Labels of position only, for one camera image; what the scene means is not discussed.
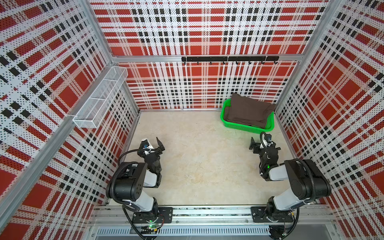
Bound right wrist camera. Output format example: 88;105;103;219
263;133;273;145

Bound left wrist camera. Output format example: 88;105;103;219
140;139;154;150

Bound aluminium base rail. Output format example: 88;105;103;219
90;205;336;226

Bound white wire mesh shelf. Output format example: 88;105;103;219
73;66;128;129

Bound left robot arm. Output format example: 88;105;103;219
106;138;165;223

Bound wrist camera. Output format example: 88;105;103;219
140;139;154;150
263;133;273;145

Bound brown trousers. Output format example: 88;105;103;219
224;93;276;129

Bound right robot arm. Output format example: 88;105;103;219
249;132;332;223

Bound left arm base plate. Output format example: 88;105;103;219
132;207;173;224

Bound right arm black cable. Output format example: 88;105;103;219
259;131;319;239

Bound green plastic basket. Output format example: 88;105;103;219
220;98;275;135

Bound black hook rail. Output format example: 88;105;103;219
181;56;280;63

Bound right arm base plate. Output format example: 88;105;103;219
251;206;294;224

